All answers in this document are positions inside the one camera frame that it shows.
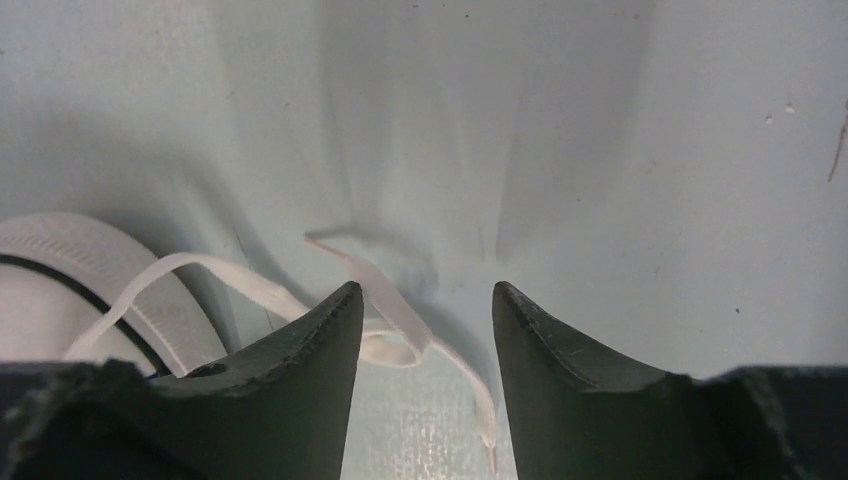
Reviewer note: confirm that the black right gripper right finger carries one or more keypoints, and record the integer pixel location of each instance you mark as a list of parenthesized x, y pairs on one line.
[(578, 409)]

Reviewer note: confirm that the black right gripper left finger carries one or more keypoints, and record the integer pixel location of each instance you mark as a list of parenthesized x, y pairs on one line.
[(277, 409)]

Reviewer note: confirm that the white shoelace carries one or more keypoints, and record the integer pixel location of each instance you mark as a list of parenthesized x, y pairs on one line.
[(399, 338)]

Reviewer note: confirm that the blue sneaker laces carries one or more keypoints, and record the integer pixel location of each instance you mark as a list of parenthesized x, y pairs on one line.
[(61, 272)]

